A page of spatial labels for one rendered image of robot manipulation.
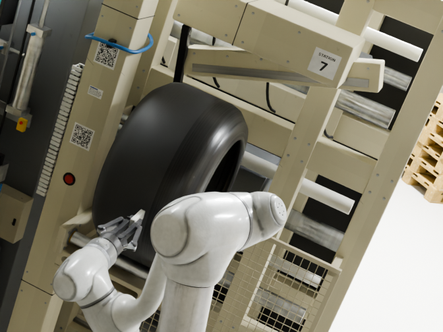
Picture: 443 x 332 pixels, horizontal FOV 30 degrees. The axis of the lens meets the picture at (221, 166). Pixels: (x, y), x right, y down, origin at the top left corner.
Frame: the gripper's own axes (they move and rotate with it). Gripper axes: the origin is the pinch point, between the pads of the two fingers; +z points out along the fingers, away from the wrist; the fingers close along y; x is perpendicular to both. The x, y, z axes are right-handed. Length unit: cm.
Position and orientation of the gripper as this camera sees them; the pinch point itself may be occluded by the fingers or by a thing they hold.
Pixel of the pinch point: (136, 219)
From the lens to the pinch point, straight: 244.9
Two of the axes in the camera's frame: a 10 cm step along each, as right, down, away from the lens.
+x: -2.8, 8.3, 4.8
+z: 3.6, -3.7, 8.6
